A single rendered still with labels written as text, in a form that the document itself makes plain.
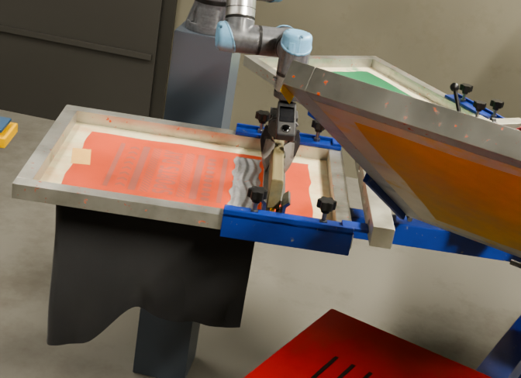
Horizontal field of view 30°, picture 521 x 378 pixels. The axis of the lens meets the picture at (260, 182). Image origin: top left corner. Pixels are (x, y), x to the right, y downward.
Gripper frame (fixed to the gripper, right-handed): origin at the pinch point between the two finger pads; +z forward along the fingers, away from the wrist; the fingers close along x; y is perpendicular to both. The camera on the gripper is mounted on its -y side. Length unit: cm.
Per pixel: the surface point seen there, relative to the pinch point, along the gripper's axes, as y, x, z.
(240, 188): -4.9, 8.0, 4.9
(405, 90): 110, -47, 5
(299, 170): 15.2, -7.3, 5.3
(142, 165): 1.4, 34.0, 5.3
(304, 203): -7.1, -8.3, 5.3
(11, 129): 13, 71, 5
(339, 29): 263, -33, 22
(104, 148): 9.1, 45.2, 5.3
